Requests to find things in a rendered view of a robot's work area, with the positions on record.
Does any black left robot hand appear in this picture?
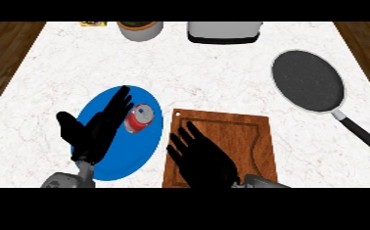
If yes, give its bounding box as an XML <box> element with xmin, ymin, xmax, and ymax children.
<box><xmin>55</xmin><ymin>85</ymin><xmax>136</xmax><ymax>165</ymax></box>

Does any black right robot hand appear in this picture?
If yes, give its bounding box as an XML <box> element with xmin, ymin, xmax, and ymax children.
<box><xmin>165</xmin><ymin>120</ymin><xmax>242</xmax><ymax>189</ymax></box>

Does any brown wooden cutting board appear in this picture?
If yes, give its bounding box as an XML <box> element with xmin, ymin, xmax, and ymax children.
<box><xmin>161</xmin><ymin>108</ymin><xmax>279</xmax><ymax>189</ymax></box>

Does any black frying pan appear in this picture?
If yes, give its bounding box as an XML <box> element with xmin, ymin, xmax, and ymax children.
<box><xmin>270</xmin><ymin>49</ymin><xmax>370</xmax><ymax>148</ymax></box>

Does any red soda can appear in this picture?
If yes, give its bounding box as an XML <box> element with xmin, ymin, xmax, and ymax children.
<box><xmin>122</xmin><ymin>103</ymin><xmax>156</xmax><ymax>135</ymax></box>

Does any blue round plate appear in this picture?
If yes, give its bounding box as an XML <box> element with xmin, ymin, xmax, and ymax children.
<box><xmin>71</xmin><ymin>84</ymin><xmax>165</xmax><ymax>182</ymax></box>

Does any grey plant pot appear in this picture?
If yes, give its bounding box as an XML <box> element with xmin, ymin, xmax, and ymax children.
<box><xmin>115</xmin><ymin>22</ymin><xmax>165</xmax><ymax>43</ymax></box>

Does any grey toaster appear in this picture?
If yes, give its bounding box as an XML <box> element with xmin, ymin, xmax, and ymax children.
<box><xmin>186</xmin><ymin>22</ymin><xmax>264</xmax><ymax>45</ymax></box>

